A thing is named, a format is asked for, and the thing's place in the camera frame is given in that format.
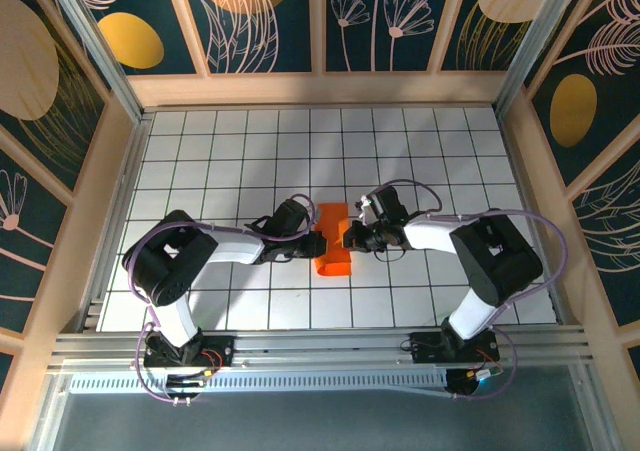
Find orange cloth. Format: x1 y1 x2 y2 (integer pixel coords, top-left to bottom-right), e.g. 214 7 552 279
313 202 354 278

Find black controller box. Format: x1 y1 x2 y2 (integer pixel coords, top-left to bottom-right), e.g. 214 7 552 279
444 369 489 400
166 373 207 397

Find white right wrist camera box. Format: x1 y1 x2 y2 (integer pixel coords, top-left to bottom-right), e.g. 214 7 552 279
353 195 377 226

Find long aluminium mounting rail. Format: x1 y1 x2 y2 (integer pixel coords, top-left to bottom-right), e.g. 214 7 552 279
47 325 599 372

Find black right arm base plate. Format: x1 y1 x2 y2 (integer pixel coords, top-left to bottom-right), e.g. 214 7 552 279
408 331 501 365

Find grey slotted cable duct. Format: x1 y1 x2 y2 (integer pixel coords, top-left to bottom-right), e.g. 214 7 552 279
67 370 451 395

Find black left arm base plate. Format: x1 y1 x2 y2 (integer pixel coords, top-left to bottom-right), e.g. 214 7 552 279
143 335 236 368

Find aluminium corner post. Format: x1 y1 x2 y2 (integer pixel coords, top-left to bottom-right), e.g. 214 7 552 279
493 0 599 117
44 0 147 122

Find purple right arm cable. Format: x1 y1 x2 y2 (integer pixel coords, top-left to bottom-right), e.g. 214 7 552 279
367 178 569 401

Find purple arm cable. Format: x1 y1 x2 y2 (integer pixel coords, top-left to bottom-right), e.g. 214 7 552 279
122 193 321 405
367 178 569 401

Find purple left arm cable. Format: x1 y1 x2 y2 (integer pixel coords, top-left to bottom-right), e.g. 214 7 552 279
122 193 321 405

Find aluminium frame leg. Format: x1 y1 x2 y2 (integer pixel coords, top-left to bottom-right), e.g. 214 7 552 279
574 365 617 451
27 370 69 451

